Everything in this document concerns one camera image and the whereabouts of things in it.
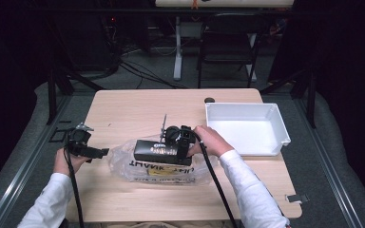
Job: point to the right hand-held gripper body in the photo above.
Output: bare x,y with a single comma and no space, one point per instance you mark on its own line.
172,134

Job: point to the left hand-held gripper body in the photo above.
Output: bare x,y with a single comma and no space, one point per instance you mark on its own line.
79,139

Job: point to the clear printed plastic bag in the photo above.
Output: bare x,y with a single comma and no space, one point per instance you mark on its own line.
123,164

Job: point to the black box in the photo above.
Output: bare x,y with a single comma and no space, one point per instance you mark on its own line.
149,152

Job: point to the white plastic bin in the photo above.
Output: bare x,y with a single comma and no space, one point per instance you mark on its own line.
250,136

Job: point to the person's left hand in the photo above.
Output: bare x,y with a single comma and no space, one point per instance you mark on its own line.
61,163

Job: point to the person's right hand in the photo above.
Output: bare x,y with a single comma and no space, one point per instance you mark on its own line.
212,141

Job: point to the yellow flat packet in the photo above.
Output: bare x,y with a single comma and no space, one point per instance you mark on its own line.
158,171

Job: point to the black metal stand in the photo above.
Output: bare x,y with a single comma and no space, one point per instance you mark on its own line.
51,101
312,104

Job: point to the black table grommet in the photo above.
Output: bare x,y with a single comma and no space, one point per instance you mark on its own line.
209,100

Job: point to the wooden desk with white legs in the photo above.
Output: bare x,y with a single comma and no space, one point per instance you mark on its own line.
178,63

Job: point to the black folding chair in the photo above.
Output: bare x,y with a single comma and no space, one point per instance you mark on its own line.
231,47

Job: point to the orange clamp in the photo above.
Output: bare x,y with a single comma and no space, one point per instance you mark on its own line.
195,3

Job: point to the metal floor rail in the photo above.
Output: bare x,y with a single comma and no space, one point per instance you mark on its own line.
27,163
328,164

